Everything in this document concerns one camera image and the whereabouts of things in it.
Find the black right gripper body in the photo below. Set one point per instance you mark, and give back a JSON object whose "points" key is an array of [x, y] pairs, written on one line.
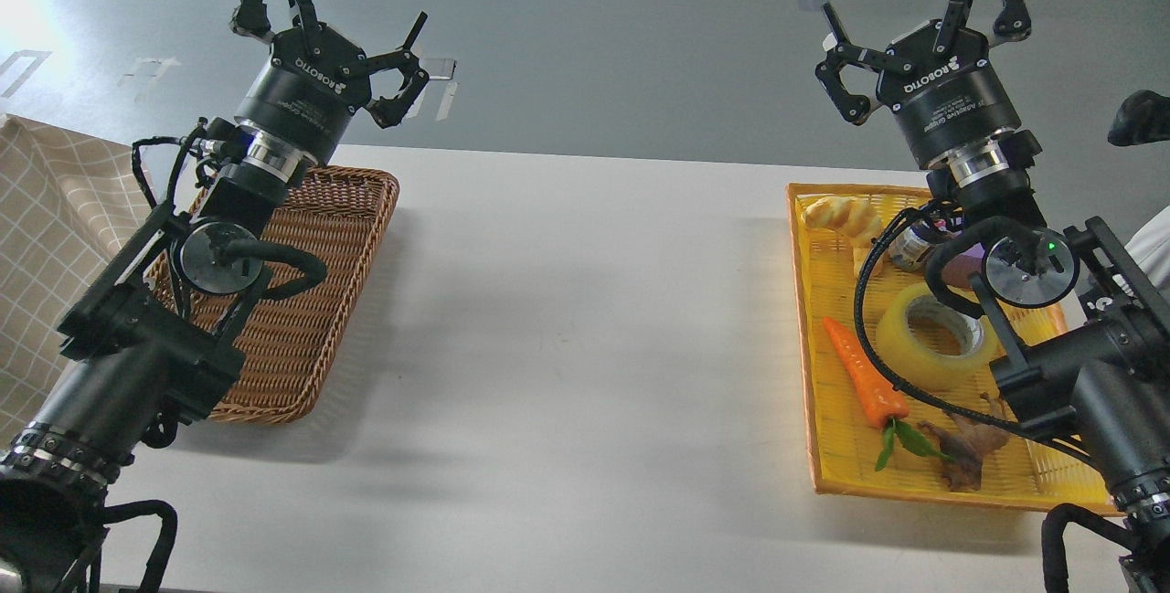
{"points": [[948, 99]]}

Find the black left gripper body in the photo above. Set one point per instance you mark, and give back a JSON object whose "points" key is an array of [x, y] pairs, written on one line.
{"points": [[303, 99]]}

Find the yellow tape roll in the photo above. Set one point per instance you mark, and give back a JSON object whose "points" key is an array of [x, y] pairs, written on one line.
{"points": [[931, 345]]}

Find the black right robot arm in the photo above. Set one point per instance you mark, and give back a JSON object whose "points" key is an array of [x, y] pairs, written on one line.
{"points": [[1083, 329]]}

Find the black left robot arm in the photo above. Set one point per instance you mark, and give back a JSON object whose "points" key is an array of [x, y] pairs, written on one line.
{"points": [[155, 336]]}

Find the toy croissant bread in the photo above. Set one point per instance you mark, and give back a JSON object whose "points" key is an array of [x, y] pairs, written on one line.
{"points": [[853, 219]]}

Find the brown wicker basket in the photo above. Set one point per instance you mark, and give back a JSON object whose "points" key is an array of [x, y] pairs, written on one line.
{"points": [[340, 214]]}

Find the small dark jar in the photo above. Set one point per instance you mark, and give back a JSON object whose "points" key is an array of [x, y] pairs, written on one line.
{"points": [[911, 249]]}

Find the black chair part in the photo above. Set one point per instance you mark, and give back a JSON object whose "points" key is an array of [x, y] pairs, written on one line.
{"points": [[1142, 118]]}

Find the purple foam block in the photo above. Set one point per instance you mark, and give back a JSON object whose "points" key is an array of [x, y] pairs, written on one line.
{"points": [[957, 272]]}

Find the beige checkered cloth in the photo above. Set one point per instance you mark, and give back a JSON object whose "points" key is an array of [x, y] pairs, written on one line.
{"points": [[68, 203]]}

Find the orange toy carrot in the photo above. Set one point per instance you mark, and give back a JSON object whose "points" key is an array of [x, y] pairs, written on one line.
{"points": [[885, 408]]}

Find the yellow plastic tray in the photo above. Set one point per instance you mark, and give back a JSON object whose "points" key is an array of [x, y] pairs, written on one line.
{"points": [[842, 446]]}

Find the brown toy animal figure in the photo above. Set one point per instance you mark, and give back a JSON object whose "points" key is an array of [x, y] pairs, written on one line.
{"points": [[966, 448]]}

